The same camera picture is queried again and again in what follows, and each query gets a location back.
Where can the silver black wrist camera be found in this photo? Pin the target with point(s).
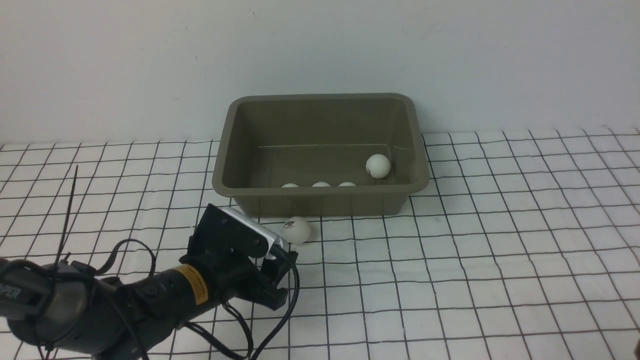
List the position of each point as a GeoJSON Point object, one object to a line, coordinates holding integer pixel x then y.
{"type": "Point", "coordinates": [223, 229]}

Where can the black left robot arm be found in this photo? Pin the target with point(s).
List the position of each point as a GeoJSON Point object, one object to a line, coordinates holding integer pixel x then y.
{"type": "Point", "coordinates": [109, 320]}

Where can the olive green plastic bin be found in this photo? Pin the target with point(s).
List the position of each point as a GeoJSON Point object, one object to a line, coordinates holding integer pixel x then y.
{"type": "Point", "coordinates": [270, 140]}

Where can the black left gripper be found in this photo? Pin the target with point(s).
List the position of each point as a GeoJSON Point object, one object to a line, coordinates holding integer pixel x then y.
{"type": "Point", "coordinates": [211, 280]}

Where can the white black-grid tablecloth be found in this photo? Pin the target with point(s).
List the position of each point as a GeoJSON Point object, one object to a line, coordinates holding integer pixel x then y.
{"type": "Point", "coordinates": [524, 245]}

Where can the white ball black logo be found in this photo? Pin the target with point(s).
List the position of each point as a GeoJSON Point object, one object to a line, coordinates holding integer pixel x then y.
{"type": "Point", "coordinates": [296, 230]}

